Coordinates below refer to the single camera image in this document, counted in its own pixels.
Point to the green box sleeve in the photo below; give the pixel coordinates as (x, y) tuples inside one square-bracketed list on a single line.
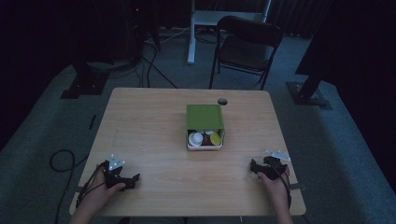
[(204, 116)]

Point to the black strip on carpet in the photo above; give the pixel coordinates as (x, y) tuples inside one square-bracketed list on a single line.
[(92, 122)]

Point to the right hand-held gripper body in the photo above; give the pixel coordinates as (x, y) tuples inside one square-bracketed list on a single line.
[(275, 168)]

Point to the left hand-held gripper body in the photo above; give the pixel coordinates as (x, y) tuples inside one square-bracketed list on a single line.
[(110, 179)]

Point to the black folding chair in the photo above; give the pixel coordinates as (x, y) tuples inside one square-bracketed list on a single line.
[(246, 46)]

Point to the grey tape strip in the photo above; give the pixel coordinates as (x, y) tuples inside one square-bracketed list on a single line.
[(297, 187), (79, 189)]

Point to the black stand with base plate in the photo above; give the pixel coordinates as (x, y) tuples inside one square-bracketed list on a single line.
[(84, 85), (308, 93)]

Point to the black table grommet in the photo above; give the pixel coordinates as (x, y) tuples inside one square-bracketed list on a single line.
[(222, 101)]

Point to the pile of coffee capsules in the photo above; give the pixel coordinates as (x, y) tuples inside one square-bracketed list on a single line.
[(196, 139)]

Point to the person's right hand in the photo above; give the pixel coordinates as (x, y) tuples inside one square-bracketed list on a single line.
[(275, 189)]

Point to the person's left hand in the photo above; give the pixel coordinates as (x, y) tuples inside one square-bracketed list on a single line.
[(99, 193)]

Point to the white desk frame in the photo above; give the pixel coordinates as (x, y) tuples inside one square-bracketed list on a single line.
[(199, 18)]

